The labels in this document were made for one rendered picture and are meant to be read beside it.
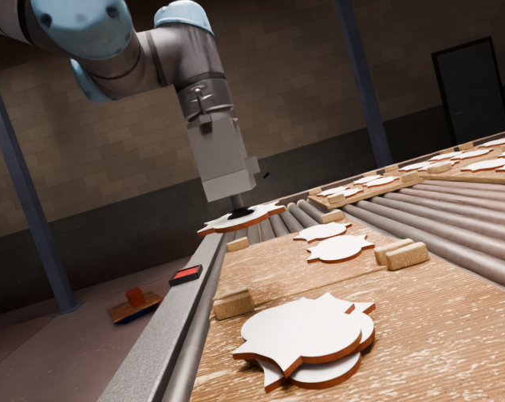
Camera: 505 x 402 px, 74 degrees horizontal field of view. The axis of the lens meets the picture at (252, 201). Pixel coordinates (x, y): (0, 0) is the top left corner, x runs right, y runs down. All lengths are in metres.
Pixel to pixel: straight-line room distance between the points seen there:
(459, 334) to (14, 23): 0.51
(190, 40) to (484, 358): 0.47
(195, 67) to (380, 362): 0.40
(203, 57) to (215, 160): 0.14
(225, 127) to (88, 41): 0.19
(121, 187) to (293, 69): 3.51
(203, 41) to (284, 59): 5.60
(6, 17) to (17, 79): 6.43
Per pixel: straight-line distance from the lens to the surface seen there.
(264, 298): 0.55
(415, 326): 0.40
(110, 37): 0.37
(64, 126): 6.39
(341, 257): 0.62
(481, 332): 0.39
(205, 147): 0.46
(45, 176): 6.49
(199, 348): 0.53
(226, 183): 0.46
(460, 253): 0.63
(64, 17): 0.36
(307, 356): 0.34
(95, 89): 0.50
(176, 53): 0.49
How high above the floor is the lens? 1.14
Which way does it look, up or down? 5 degrees down
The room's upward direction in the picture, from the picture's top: 17 degrees counter-clockwise
